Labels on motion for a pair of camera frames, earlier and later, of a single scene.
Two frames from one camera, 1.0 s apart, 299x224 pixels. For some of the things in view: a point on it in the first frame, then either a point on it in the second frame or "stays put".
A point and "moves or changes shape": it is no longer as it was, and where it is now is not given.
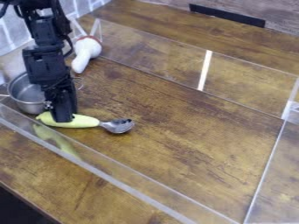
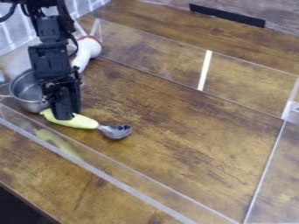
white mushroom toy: [88, 47] stays put
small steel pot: [28, 94] stays put
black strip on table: [228, 15] stays put
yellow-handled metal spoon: [117, 126] moves or changes shape
